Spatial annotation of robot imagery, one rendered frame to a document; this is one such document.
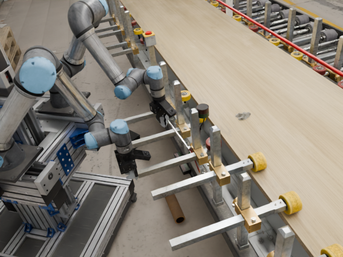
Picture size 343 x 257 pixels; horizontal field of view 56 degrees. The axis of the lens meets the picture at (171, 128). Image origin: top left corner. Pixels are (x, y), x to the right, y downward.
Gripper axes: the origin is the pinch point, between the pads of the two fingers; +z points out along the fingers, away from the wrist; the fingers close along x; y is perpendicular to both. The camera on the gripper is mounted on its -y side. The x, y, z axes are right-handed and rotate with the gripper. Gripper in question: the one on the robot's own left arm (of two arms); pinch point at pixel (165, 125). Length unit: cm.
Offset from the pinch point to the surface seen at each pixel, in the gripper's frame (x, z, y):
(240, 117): -32.8, -1.1, -26.1
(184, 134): -6.9, 6.3, -7.7
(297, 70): -97, 0, -18
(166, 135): 0.9, 5.7, -1.2
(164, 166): 18.0, 3.9, -21.5
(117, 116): -36, 90, 153
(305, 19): -190, 6, 38
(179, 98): -10.9, -13.9, -1.5
